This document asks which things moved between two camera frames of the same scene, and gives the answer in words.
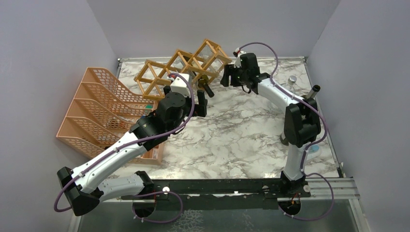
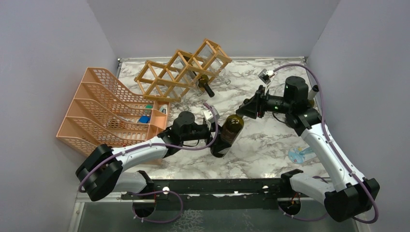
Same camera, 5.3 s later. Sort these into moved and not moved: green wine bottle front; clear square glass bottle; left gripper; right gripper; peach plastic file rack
Moved: left gripper; right gripper; green wine bottle front
Not moved: peach plastic file rack; clear square glass bottle
